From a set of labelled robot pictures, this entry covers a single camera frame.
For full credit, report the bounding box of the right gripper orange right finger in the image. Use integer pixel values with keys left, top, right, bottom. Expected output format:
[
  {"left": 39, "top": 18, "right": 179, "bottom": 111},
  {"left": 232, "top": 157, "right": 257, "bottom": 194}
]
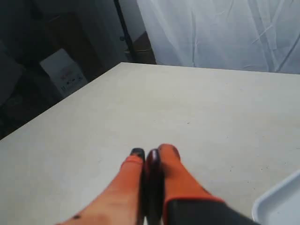
[{"left": 157, "top": 143, "right": 261, "bottom": 225}]

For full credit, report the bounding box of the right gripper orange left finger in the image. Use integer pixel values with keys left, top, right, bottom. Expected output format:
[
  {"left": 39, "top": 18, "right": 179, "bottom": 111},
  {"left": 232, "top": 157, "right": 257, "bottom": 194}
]
[{"left": 61, "top": 148, "right": 145, "bottom": 225}]

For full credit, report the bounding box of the dark red wooden spoon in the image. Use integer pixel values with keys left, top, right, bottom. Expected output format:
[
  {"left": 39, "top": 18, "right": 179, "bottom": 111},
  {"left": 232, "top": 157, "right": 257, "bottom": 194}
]
[{"left": 142, "top": 149, "right": 164, "bottom": 225}]

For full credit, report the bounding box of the white rectangular tray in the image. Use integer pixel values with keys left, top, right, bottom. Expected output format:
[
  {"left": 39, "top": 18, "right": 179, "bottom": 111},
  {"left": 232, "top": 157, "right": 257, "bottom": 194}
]
[{"left": 252, "top": 171, "right": 300, "bottom": 225}]

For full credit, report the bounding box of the white printed box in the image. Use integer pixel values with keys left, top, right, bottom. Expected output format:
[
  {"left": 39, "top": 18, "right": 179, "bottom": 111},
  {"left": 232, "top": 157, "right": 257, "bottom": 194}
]
[{"left": 40, "top": 49, "right": 88, "bottom": 98}]

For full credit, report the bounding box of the black stand pole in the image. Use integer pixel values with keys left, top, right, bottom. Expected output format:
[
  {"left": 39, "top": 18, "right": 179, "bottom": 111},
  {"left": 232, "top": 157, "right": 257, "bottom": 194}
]
[{"left": 113, "top": 0, "right": 138, "bottom": 63}]

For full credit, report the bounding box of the white backdrop curtain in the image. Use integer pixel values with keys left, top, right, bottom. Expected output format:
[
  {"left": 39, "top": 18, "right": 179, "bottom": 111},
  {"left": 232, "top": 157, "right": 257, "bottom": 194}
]
[{"left": 138, "top": 0, "right": 300, "bottom": 74}]

